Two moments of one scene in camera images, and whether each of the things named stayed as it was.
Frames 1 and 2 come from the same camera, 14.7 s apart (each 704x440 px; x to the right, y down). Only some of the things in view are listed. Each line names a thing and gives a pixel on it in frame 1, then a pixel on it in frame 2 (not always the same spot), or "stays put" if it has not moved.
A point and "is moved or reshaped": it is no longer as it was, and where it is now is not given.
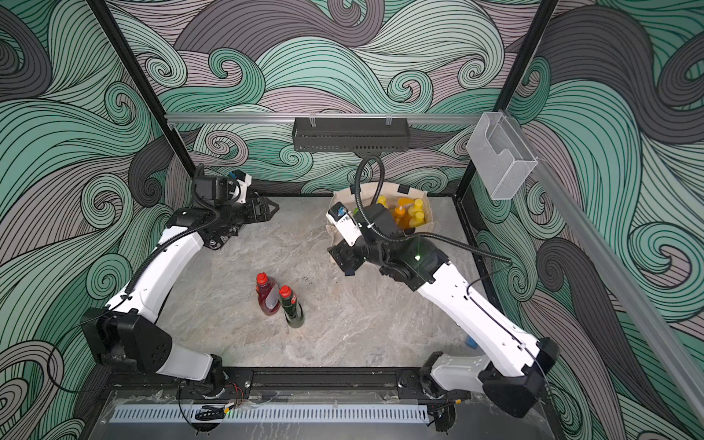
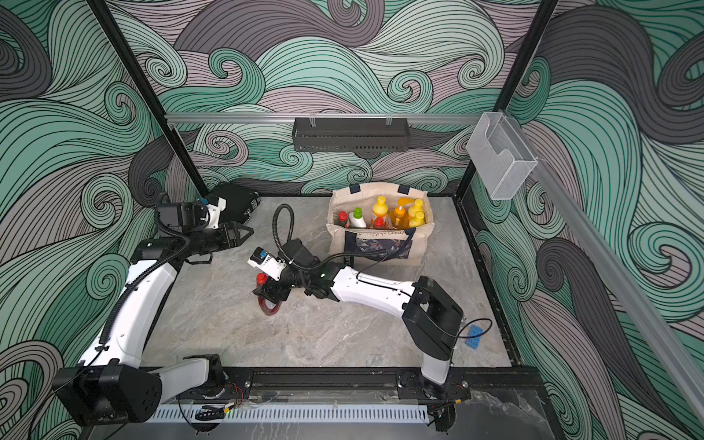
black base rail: x=287 y=385 stays put
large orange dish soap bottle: x=401 y=217 stays put
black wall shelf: x=350 y=134 stays put
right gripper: x=346 y=256 to x=274 y=290
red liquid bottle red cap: x=268 y=293 stays put
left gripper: x=252 y=207 to x=229 y=235
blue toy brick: x=470 y=342 stays put
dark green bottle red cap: x=292 y=309 is moved or reshaped
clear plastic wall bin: x=500 y=156 stays put
